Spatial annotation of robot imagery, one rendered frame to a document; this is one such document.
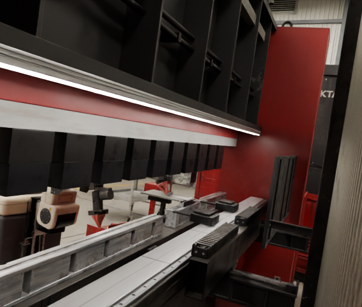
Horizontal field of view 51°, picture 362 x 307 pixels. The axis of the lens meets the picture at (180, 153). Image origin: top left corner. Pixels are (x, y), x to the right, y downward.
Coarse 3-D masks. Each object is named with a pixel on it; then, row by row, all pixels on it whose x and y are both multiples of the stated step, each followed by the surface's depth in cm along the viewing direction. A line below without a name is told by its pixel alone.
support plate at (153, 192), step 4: (144, 192) 228; (148, 192) 230; (152, 192) 232; (156, 192) 234; (160, 192) 236; (156, 196) 225; (160, 196) 224; (164, 196) 225; (184, 196) 236; (176, 200) 220; (180, 200) 220
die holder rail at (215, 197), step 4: (216, 192) 292; (220, 192) 298; (224, 192) 298; (204, 196) 266; (208, 196) 269; (212, 196) 271; (216, 196) 274; (220, 196) 285; (224, 196) 296; (204, 200) 255; (208, 200) 256; (212, 200) 268; (216, 200) 276; (200, 204) 258; (204, 204) 257; (208, 204) 259; (204, 208) 257; (208, 208) 260; (212, 208) 270
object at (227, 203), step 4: (196, 200) 225; (200, 200) 225; (220, 200) 217; (224, 200) 219; (228, 200) 221; (212, 204) 221; (216, 204) 216; (220, 204) 215; (224, 204) 214; (228, 204) 215; (232, 204) 217; (236, 204) 220; (216, 208) 216; (220, 208) 215; (224, 208) 214; (228, 208) 213; (232, 208) 213; (236, 208) 218; (232, 212) 213
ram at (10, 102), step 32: (0, 96) 84; (32, 96) 93; (64, 96) 104; (96, 96) 118; (32, 128) 95; (64, 128) 106; (96, 128) 121; (128, 128) 140; (160, 128) 165; (192, 128) 203; (224, 128) 262
